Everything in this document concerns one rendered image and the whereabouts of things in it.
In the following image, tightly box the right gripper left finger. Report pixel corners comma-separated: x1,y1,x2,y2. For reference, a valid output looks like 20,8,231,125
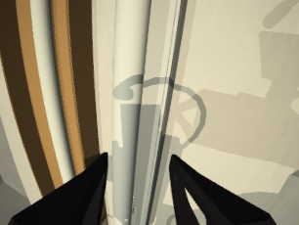
8,152,108,225

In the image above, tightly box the tan open cardboard box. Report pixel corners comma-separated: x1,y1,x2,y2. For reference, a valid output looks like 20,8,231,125
0,0,100,198

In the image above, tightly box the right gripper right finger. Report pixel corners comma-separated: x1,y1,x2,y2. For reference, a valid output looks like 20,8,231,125
169,155,277,225

